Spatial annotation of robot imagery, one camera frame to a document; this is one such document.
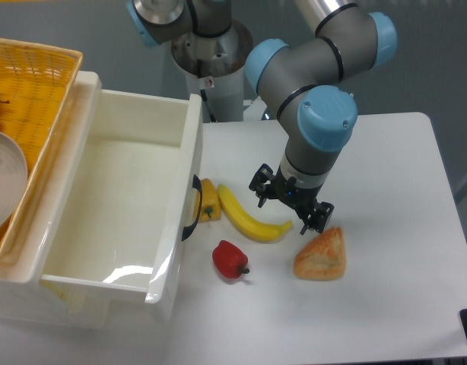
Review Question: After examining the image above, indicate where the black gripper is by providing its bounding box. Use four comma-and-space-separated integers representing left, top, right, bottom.
249, 163, 334, 235

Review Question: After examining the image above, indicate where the red bell pepper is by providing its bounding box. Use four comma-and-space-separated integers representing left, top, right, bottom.
211, 240, 250, 279

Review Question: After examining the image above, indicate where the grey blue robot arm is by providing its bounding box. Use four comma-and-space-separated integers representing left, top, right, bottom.
126, 1, 398, 232

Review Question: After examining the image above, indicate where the yellow bell pepper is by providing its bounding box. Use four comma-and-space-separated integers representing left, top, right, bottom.
195, 179, 222, 222

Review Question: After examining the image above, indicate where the yellow banana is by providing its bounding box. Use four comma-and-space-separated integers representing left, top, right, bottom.
217, 184, 293, 243

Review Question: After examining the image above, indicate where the golden triangular pastry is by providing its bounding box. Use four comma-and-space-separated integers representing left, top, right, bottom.
293, 227, 346, 281

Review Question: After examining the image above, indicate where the white open drawer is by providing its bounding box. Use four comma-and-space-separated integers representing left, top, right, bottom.
43, 90, 202, 306

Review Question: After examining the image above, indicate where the yellow woven basket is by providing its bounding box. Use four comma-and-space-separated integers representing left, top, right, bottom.
0, 38, 83, 261

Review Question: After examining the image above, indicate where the grey plate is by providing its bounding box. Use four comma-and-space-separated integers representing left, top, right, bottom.
0, 132, 27, 227

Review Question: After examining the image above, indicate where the white drawer cabinet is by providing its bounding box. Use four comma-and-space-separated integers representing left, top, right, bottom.
0, 71, 110, 329

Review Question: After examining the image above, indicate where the black drawer handle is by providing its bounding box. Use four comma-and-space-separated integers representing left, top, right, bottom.
181, 174, 203, 241

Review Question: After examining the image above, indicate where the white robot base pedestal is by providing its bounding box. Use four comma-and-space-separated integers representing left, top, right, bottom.
171, 21, 253, 122

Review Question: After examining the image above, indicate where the black cable on pedestal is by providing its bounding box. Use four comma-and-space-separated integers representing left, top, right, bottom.
196, 59, 218, 123

